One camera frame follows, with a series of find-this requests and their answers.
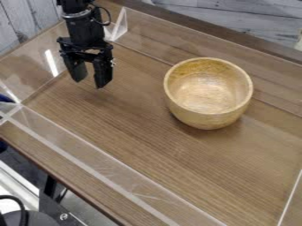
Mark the light wooden bowl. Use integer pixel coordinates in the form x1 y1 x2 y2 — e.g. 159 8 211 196
163 57 254 130

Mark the black table leg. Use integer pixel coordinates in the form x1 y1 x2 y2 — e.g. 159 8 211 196
44 176 56 199

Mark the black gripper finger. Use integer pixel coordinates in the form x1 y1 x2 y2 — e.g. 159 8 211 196
61 54 87 82
93 58 113 88

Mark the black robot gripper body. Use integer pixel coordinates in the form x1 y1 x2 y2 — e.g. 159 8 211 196
56 10 113 65

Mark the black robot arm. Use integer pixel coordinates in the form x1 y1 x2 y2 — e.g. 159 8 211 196
56 0 113 88

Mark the black cable loop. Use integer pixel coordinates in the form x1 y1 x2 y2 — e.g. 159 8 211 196
0 195 30 226

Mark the blue object at edge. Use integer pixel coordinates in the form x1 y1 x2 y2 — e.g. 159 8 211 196
0 94 14 103

